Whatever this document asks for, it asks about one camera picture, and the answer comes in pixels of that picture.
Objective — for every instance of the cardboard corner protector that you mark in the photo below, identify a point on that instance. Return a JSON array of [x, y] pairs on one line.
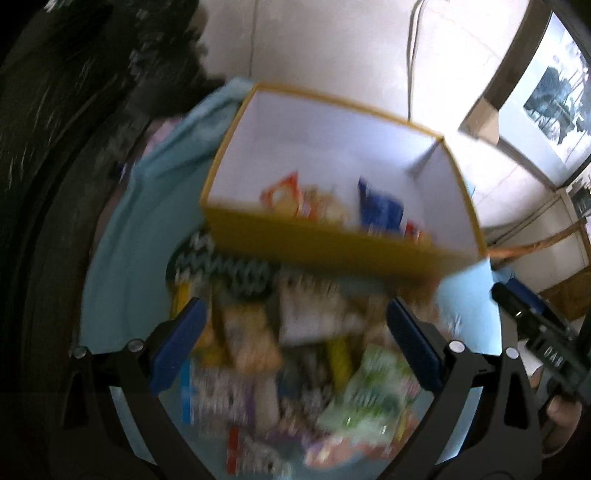
[[485, 122]]

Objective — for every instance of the orange red snack packet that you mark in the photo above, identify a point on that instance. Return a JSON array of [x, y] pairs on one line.
[[281, 196]]

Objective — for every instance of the green snack packet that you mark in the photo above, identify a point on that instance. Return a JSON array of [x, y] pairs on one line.
[[369, 392]]

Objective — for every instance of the light blue tablecloth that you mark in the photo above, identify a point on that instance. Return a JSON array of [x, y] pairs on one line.
[[129, 258]]

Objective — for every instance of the dark carved wooden cabinet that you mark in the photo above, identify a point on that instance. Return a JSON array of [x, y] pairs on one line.
[[46, 138]]

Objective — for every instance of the pink cloth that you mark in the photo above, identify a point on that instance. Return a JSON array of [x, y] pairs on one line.
[[159, 136]]

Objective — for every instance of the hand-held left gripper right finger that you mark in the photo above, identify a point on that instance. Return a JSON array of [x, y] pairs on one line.
[[415, 346]]

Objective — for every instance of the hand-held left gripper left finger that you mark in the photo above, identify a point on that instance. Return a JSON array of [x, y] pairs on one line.
[[178, 346]]

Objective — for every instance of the yellow cardboard box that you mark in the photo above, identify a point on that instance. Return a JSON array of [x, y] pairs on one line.
[[323, 244]]

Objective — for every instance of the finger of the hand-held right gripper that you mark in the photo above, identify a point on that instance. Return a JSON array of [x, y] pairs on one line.
[[528, 293], [505, 300]]

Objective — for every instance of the pile of snack packets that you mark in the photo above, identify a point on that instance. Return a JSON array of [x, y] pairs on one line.
[[258, 350]]

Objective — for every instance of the framed picture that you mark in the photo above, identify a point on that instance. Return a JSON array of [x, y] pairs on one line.
[[554, 101]]

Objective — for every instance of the small red snack packet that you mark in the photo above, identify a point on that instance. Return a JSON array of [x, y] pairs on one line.
[[413, 230]]

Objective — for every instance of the curved wooden chair rail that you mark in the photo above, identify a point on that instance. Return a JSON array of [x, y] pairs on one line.
[[531, 247]]

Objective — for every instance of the blue snack packet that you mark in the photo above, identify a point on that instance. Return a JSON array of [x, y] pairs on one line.
[[378, 210]]

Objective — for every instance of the person's right hand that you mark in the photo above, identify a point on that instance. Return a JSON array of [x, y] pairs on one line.
[[563, 420]]

